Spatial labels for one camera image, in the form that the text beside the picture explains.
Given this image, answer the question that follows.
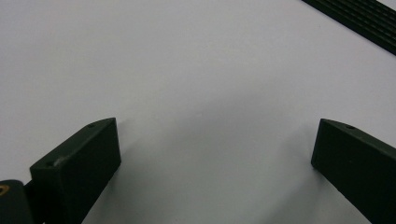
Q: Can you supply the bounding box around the black divider strip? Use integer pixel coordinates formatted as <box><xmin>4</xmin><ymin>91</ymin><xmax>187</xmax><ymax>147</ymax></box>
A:
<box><xmin>301</xmin><ymin>0</ymin><xmax>396</xmax><ymax>56</ymax></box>

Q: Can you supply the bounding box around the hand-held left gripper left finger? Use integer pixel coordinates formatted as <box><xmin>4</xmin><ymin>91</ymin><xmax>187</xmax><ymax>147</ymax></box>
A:
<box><xmin>30</xmin><ymin>117</ymin><xmax>122</xmax><ymax>224</ymax></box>

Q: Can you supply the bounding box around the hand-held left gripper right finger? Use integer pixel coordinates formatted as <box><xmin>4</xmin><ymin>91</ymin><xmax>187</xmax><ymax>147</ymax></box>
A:
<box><xmin>311</xmin><ymin>118</ymin><xmax>396</xmax><ymax>224</ymax></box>

